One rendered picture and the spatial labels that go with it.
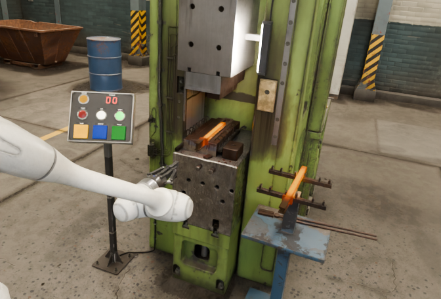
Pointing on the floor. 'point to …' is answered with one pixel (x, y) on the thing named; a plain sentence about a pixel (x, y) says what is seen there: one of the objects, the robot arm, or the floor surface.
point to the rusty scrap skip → (36, 42)
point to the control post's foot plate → (105, 262)
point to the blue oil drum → (104, 63)
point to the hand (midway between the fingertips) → (174, 166)
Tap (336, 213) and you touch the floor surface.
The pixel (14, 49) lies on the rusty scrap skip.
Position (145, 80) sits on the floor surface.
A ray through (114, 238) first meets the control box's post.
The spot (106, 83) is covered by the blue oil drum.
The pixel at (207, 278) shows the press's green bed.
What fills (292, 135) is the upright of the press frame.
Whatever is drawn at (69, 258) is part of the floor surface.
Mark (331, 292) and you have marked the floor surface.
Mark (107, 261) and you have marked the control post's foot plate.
